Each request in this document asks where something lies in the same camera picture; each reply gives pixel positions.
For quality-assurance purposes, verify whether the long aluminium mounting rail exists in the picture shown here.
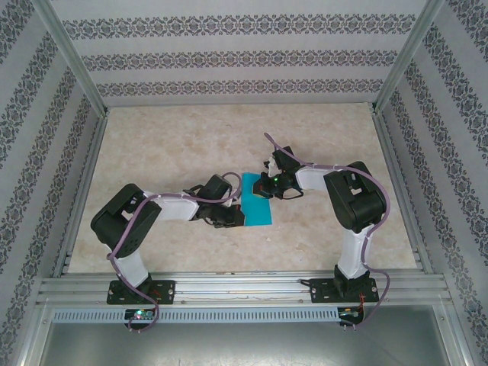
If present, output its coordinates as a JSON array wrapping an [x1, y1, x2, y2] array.
[[36, 269, 453, 306]]

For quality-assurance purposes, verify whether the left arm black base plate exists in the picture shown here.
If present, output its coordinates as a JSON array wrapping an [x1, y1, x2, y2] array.
[[106, 280, 177, 306]]

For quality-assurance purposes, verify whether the grey slotted cable duct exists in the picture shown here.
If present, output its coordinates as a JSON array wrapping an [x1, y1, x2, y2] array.
[[51, 307, 365, 324]]

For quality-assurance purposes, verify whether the aluminium table side rail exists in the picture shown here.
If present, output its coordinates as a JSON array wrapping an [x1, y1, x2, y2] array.
[[371, 108, 434, 274], [53, 108, 111, 278]]

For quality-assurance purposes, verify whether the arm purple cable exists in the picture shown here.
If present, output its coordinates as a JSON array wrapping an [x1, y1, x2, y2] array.
[[262, 132, 393, 332], [108, 172, 242, 333]]

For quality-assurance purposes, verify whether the grey sheet metal panel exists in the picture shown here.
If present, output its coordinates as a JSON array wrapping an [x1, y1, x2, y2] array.
[[37, 322, 464, 366]]

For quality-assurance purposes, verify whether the small LED circuit board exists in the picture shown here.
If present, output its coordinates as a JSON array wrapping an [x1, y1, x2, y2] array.
[[124, 307, 157, 321], [339, 307, 365, 321]]

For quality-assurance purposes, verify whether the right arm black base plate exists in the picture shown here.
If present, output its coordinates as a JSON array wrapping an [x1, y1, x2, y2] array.
[[308, 277, 380, 305]]

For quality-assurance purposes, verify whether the aluminium frame post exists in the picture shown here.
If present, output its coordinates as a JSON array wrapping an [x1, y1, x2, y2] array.
[[29, 0, 111, 117], [371, 0, 447, 114]]

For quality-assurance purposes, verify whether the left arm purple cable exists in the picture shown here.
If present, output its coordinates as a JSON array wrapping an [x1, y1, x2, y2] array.
[[108, 172, 242, 333]]

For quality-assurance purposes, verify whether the blue paper sheet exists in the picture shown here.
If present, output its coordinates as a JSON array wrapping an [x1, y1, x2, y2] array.
[[240, 171, 274, 228]]

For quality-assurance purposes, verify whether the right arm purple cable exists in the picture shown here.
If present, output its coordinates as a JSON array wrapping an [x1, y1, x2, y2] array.
[[262, 132, 393, 332]]

